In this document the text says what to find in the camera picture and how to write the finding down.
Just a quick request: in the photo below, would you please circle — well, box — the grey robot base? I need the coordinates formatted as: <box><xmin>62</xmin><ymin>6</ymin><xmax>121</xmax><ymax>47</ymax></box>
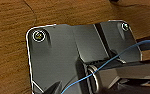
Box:
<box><xmin>24</xmin><ymin>20</ymin><xmax>150</xmax><ymax>94</ymax></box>

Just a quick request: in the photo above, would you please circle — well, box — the blue cable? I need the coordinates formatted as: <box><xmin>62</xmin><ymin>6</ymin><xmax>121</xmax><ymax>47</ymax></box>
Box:
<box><xmin>59</xmin><ymin>38</ymin><xmax>150</xmax><ymax>94</ymax></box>

